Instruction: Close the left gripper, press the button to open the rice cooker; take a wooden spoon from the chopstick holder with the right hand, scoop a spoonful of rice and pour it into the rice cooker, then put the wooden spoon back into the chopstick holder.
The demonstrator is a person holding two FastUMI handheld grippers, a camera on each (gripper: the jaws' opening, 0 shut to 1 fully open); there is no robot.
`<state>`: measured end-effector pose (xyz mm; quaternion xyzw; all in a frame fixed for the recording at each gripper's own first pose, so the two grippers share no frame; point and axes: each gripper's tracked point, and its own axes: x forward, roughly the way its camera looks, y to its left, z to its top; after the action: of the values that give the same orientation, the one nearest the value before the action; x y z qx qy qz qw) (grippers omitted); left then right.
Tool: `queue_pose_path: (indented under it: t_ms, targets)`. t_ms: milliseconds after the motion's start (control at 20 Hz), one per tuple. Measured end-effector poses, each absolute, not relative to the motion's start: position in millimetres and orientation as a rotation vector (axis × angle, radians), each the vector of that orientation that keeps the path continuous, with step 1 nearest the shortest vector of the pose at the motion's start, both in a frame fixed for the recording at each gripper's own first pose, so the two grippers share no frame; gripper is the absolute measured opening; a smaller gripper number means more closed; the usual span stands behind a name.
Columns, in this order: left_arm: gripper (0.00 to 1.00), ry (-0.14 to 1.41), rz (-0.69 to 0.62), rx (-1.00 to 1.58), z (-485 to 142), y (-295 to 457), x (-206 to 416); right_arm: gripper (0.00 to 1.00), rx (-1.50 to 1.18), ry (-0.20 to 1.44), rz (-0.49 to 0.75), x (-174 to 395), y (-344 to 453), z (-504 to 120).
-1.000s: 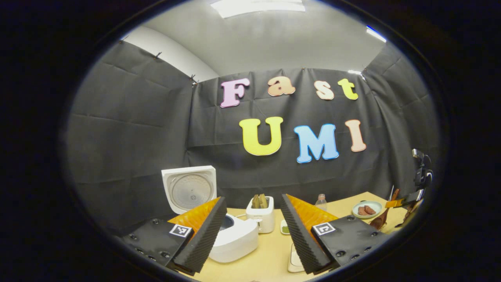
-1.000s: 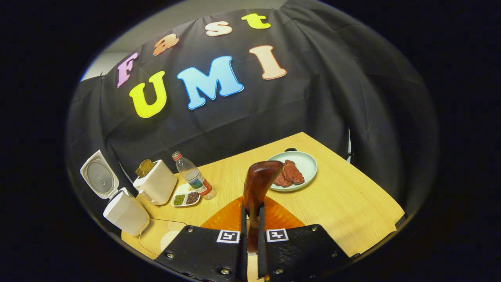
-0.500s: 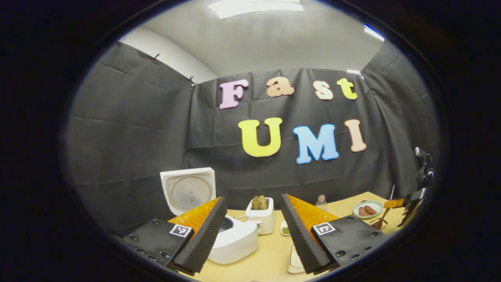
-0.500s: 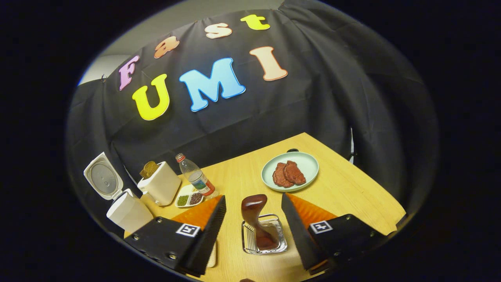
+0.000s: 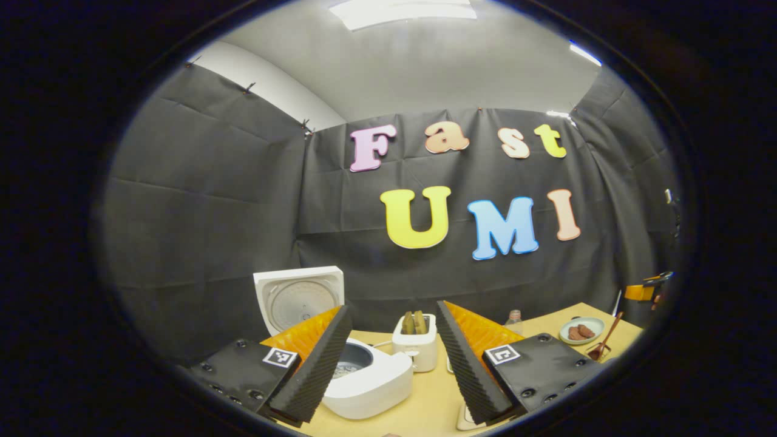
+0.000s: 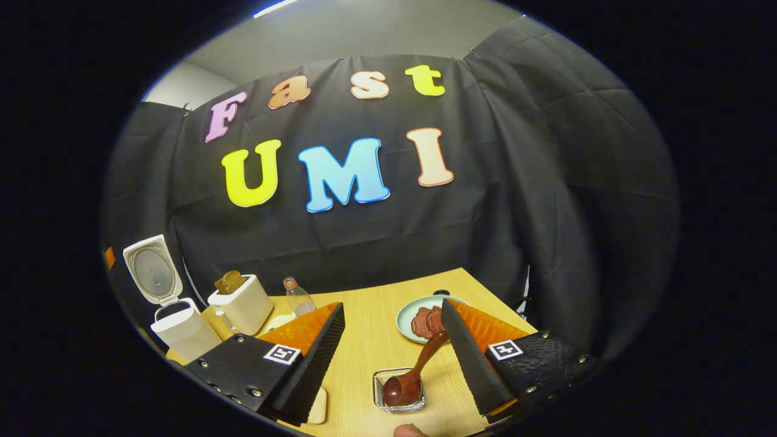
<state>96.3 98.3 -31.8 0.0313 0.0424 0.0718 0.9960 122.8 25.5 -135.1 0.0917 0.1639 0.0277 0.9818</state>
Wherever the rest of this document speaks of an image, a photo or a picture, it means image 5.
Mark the small ceiling light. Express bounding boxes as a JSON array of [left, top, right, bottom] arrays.
[[569, 41, 603, 67]]

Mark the pale green plate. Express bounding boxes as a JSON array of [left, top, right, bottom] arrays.
[[559, 317, 605, 345]]

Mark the white toaster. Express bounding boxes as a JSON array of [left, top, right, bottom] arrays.
[[392, 313, 438, 373]]

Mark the black backdrop cloth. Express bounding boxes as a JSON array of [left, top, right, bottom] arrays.
[[91, 58, 684, 365]]

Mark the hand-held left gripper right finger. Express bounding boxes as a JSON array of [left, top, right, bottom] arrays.
[[435, 300, 605, 425]]

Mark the large ceiling light panel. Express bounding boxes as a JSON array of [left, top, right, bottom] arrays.
[[329, 0, 478, 31]]

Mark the brown wooden spoon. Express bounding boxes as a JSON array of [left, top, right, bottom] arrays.
[[586, 311, 625, 360]]

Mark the white rice cooker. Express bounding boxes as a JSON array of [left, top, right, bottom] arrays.
[[253, 266, 413, 421]]

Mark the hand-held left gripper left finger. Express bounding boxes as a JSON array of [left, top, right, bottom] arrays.
[[188, 305, 353, 425]]

